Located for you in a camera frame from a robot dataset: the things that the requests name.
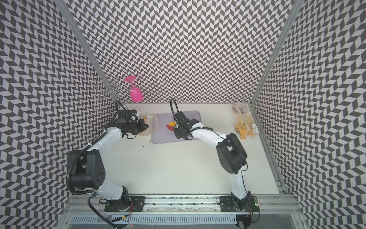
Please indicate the red metal tongs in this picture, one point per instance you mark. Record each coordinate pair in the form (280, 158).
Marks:
(170, 127)

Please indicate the aluminium mounting rail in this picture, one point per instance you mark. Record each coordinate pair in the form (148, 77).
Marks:
(213, 204)

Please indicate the metal wire glass rack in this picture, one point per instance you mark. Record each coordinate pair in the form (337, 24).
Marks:
(116, 92)

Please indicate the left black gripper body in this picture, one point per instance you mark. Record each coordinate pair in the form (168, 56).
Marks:
(136, 128)

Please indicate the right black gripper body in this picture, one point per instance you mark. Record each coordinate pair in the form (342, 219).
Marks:
(179, 132)

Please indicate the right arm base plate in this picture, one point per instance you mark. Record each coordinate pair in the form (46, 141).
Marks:
(230, 204)

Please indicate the clear bag with cookies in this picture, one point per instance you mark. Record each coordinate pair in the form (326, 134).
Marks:
(151, 121)

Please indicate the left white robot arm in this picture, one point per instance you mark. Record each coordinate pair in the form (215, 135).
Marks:
(86, 173)

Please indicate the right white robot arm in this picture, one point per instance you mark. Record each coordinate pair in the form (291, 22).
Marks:
(231, 154)

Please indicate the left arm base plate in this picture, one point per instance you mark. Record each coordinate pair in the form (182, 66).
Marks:
(133, 204)

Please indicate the pink plastic wine glass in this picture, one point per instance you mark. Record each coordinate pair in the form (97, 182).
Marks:
(135, 92)

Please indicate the small pink stacked bowls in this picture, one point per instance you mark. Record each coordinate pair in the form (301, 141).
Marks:
(240, 108)

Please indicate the clear resealable bag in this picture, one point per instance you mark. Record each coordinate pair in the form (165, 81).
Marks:
(243, 125)
(253, 126)

